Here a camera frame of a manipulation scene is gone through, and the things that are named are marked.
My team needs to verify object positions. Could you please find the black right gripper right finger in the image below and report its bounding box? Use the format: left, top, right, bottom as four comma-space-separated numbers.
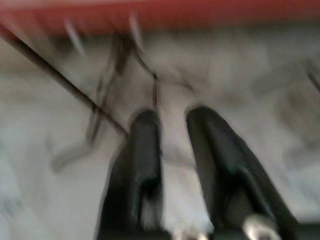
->
184, 106, 305, 240

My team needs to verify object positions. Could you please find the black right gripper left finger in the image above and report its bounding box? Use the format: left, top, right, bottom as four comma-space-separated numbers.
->
96, 108, 164, 240

